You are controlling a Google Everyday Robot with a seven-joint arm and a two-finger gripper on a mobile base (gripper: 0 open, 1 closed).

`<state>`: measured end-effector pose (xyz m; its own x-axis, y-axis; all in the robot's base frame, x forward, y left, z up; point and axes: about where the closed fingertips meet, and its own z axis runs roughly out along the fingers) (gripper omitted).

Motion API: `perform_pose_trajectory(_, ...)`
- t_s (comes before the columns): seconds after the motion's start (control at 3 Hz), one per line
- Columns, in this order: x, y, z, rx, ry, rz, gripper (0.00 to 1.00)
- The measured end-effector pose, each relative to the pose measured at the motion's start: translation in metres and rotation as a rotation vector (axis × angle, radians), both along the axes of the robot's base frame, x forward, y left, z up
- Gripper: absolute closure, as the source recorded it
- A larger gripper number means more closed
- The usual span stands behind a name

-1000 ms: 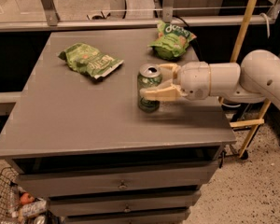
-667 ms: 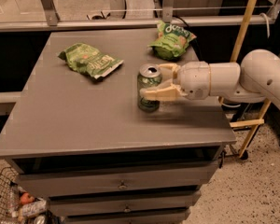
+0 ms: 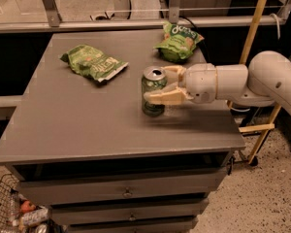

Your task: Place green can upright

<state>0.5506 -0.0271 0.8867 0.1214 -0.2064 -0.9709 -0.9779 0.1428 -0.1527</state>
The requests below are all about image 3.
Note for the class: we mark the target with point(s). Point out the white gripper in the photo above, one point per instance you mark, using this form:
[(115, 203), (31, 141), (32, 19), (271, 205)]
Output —
[(201, 81)]

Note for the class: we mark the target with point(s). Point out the green snack bag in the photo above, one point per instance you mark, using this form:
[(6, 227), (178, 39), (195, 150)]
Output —
[(179, 42)]

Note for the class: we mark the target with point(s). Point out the plastic bottle in basket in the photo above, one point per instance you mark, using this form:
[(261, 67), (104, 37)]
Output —
[(32, 218)]

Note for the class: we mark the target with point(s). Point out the orange fruit in basket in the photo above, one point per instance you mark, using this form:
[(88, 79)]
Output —
[(27, 207)]

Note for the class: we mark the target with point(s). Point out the grey metal railing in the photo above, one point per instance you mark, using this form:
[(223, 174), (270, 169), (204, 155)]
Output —
[(79, 15)]

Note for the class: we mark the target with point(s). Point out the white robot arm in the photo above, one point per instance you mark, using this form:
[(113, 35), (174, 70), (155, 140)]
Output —
[(264, 81)]

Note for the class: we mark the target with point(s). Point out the grey drawer cabinet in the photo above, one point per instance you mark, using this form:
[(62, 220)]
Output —
[(90, 154)]

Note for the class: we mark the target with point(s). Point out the black wire basket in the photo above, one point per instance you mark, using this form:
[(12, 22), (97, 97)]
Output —
[(9, 205)]

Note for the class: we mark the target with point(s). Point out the green kettle chip bag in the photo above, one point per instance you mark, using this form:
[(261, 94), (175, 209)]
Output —
[(92, 63)]

